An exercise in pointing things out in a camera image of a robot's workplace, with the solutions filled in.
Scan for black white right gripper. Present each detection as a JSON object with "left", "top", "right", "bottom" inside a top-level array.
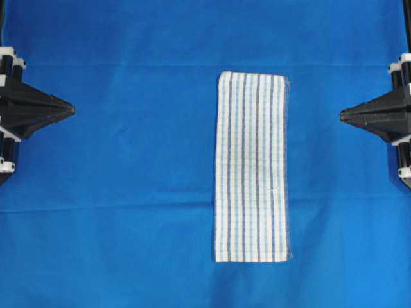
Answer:
[{"left": 338, "top": 51, "right": 411, "bottom": 189}]

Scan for blue white striped towel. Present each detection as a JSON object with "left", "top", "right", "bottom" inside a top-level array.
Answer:
[{"left": 214, "top": 71, "right": 292, "bottom": 262}]

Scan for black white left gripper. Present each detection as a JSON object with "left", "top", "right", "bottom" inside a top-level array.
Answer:
[{"left": 1, "top": 47, "right": 76, "bottom": 184}]

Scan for blue table cloth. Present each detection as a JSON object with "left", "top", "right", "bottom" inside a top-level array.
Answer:
[{"left": 1, "top": 1, "right": 410, "bottom": 307}]

